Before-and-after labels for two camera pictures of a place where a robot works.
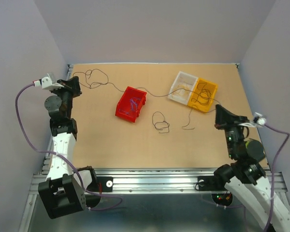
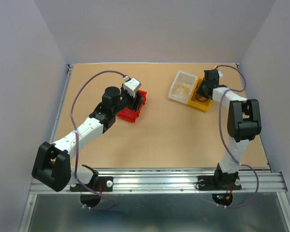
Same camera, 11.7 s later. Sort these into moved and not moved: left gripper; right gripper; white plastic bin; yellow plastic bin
Moved: left gripper; right gripper
Not moved: yellow plastic bin; white plastic bin
